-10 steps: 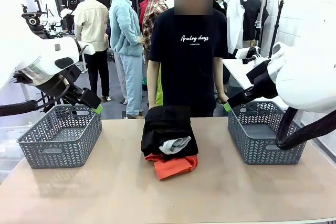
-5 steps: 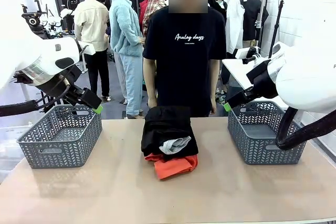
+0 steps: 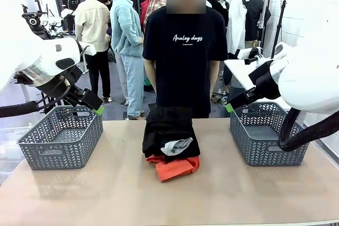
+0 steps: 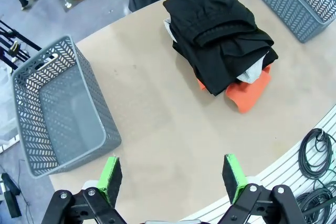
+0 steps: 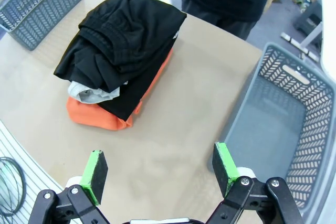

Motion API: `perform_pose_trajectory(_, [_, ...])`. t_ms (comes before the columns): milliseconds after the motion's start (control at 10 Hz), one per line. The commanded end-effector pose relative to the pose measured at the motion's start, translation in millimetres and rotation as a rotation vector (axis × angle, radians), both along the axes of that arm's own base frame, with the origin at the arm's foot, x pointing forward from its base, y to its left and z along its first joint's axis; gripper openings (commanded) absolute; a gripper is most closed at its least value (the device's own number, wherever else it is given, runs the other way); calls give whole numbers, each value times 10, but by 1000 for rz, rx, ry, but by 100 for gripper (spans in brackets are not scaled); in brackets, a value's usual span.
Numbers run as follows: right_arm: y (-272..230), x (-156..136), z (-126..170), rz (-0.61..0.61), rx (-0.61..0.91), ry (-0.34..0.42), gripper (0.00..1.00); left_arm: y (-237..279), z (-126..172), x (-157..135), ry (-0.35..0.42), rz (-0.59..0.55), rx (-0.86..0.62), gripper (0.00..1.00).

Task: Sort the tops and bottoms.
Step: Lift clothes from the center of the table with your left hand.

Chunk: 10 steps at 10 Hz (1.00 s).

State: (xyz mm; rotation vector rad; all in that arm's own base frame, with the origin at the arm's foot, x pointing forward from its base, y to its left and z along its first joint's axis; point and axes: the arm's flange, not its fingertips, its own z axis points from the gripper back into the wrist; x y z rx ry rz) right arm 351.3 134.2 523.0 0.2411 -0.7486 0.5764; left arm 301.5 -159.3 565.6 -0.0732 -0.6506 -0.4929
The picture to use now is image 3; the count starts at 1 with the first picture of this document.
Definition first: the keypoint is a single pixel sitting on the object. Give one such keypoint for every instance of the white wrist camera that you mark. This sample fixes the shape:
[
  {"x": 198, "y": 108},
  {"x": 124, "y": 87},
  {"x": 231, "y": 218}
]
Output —
[
  {"x": 245, "y": 54},
  {"x": 88, "y": 48}
]

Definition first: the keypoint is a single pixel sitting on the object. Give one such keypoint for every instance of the person's right forearm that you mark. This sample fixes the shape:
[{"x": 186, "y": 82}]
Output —
[{"x": 150, "y": 75}]

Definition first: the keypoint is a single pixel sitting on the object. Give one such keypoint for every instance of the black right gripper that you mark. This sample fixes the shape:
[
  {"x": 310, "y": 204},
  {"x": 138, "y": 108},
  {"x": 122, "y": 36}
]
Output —
[{"x": 243, "y": 98}]

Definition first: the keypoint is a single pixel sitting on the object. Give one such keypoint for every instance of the black camera tripod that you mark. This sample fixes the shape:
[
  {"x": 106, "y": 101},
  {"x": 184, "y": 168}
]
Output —
[{"x": 33, "y": 21}]

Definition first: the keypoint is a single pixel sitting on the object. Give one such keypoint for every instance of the black light stand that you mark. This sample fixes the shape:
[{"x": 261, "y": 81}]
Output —
[{"x": 278, "y": 27}]

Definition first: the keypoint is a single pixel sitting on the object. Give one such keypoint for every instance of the orange garment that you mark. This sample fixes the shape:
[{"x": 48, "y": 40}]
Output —
[{"x": 174, "y": 170}]

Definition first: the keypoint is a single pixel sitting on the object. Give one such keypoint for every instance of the mannequin in cream jacket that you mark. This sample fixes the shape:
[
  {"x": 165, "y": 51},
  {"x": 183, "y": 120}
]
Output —
[{"x": 91, "y": 25}]

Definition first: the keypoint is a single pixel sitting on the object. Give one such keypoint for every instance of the mannequin in blue fleece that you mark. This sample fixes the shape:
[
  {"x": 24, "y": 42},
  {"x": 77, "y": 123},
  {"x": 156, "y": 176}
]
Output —
[{"x": 127, "y": 38}]

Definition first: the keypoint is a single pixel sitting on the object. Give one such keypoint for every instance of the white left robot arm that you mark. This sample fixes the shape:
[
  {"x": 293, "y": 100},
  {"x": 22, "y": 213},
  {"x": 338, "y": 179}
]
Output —
[{"x": 47, "y": 54}]

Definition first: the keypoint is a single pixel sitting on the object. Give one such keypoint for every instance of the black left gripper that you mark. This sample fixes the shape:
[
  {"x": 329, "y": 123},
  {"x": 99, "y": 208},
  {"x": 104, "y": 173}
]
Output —
[{"x": 84, "y": 99}]

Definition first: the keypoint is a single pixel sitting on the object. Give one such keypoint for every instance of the person in black t-shirt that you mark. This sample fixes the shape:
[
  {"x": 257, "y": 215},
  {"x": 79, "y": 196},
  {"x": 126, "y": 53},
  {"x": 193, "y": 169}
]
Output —
[{"x": 185, "y": 59}]

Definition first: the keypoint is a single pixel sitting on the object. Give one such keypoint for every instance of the person's left forearm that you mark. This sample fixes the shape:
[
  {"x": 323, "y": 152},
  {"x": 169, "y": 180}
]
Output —
[{"x": 214, "y": 77}]

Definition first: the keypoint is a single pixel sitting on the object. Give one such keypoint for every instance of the grey t-shirt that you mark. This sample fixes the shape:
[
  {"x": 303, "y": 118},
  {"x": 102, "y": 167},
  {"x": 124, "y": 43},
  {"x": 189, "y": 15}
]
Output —
[{"x": 174, "y": 146}]

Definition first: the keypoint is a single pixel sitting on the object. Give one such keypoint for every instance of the mannequin in plaid hoodie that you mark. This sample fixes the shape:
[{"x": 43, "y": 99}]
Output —
[{"x": 153, "y": 3}]

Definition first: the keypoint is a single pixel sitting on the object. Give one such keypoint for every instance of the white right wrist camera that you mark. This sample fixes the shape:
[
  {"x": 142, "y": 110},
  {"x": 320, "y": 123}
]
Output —
[{"x": 245, "y": 54}]

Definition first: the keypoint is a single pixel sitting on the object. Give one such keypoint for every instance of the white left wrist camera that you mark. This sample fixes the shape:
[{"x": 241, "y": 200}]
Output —
[{"x": 88, "y": 48}]

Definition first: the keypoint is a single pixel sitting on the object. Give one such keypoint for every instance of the large white table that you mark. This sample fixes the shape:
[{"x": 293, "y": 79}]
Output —
[{"x": 238, "y": 72}]

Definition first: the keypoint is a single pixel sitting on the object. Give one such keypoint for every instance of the mannequin in white shirt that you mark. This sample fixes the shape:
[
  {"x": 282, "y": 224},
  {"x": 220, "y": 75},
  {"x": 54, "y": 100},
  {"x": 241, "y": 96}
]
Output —
[{"x": 236, "y": 25}]

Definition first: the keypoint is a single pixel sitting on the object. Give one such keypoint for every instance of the mannequin in dark jacket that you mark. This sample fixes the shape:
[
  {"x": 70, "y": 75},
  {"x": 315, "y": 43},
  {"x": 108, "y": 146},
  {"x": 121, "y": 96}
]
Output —
[{"x": 215, "y": 6}]

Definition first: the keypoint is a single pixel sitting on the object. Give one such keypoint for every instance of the mannequin in black shirt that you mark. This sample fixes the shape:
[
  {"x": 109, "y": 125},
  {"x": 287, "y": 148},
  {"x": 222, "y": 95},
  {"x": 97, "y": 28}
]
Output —
[{"x": 254, "y": 17}]

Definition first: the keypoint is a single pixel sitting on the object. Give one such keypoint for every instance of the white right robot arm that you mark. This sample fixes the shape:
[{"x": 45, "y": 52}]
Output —
[{"x": 310, "y": 83}]

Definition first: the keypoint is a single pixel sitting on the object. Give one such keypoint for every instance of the grey plastic woven-pattern basket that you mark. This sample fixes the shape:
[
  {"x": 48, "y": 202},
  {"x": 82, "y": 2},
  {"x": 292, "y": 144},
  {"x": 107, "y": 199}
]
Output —
[
  {"x": 265, "y": 154},
  {"x": 66, "y": 146}
]

